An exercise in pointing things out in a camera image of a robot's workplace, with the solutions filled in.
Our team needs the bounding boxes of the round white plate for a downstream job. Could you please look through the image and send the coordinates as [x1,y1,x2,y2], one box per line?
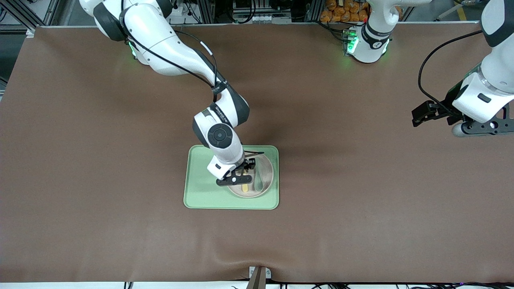
[226,150,275,199]

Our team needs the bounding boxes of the pale green plastic spoon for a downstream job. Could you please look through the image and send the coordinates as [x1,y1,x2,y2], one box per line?
[254,159,265,191]

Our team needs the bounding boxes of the light green rectangular tray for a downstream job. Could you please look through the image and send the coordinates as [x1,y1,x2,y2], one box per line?
[184,145,279,210]

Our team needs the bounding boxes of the brown table cover mat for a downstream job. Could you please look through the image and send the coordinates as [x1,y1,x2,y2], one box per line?
[0,22,514,283]

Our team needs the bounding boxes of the orange food item pile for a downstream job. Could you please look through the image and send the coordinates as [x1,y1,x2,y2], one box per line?
[320,0,369,23]

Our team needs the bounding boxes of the white terminal strip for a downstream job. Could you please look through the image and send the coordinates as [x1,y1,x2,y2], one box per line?
[237,14,278,23]

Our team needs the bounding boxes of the white power strip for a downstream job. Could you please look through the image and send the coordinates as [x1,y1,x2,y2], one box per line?
[171,2,194,17]

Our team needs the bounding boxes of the black right camera mount bracket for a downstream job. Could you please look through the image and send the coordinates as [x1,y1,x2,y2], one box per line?
[216,171,254,188]

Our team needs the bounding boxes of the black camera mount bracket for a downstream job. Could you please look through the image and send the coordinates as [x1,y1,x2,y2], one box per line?
[216,171,254,188]
[461,105,514,135]

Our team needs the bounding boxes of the black left camera mount bracket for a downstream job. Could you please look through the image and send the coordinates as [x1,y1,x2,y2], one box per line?
[461,105,514,135]

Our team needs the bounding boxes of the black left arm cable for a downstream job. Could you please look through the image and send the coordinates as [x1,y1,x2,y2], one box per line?
[417,29,488,115]

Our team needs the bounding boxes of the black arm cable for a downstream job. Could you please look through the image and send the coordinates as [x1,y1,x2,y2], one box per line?
[417,29,488,115]
[120,8,229,95]

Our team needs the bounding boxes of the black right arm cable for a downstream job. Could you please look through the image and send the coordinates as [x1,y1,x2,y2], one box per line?
[120,8,229,95]

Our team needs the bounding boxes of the silver table edge bracket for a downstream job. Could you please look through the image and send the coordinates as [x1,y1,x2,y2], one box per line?
[249,266,272,280]

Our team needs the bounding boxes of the grey camera stand post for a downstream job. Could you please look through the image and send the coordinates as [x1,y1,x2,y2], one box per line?
[246,267,267,289]

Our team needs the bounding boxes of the aluminium frame post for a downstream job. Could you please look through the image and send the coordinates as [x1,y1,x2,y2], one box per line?
[199,0,216,24]
[306,0,322,22]

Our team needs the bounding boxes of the aluminium frame beam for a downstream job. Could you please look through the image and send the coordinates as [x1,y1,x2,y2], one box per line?
[0,0,61,37]

